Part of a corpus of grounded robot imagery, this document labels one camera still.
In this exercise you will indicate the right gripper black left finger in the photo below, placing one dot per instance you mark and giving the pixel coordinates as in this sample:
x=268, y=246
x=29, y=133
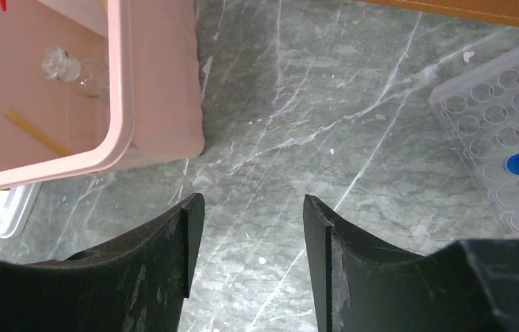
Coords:
x=137, y=281

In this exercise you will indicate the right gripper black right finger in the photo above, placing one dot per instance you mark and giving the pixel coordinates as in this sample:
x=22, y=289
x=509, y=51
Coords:
x=363, y=283

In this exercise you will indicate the white bin lid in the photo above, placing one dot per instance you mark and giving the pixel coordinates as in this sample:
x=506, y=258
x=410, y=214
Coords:
x=15, y=207

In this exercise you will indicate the amber rubber tubing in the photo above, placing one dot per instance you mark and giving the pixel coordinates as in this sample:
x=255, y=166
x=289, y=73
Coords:
x=37, y=134

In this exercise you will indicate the pink plastic bin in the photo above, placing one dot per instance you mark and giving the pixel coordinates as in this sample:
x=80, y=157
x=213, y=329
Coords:
x=153, y=114

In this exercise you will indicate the clear test tube rack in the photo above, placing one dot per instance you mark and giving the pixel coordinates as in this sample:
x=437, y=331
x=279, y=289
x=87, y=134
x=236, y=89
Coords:
x=479, y=111

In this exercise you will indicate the red cap wash bottle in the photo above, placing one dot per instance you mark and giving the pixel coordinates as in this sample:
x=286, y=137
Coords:
x=52, y=19

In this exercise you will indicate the wooden shelf rack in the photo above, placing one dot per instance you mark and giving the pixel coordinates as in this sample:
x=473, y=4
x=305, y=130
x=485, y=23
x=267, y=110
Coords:
x=504, y=12

